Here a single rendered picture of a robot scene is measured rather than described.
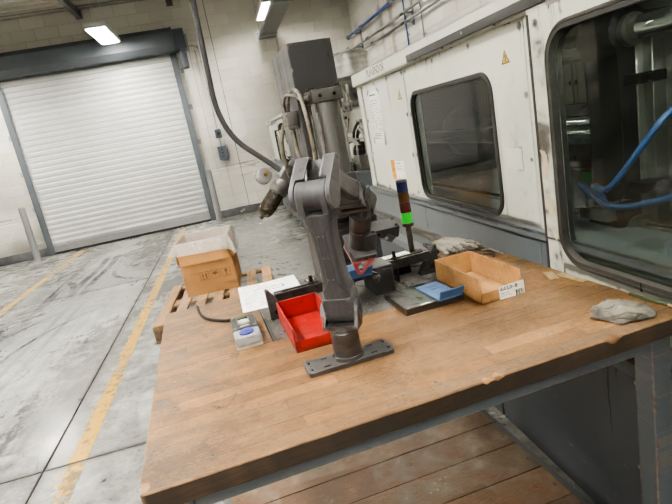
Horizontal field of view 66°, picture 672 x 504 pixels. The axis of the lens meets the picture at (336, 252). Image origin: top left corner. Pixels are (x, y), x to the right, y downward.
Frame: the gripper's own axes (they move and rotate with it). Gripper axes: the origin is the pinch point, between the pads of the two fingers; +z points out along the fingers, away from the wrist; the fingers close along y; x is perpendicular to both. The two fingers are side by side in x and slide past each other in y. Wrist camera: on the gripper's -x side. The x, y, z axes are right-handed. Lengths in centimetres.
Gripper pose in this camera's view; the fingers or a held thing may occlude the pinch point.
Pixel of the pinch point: (358, 268)
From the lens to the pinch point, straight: 145.8
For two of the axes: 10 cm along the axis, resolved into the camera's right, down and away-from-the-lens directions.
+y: -3.2, -6.3, 7.1
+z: 0.1, 7.4, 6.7
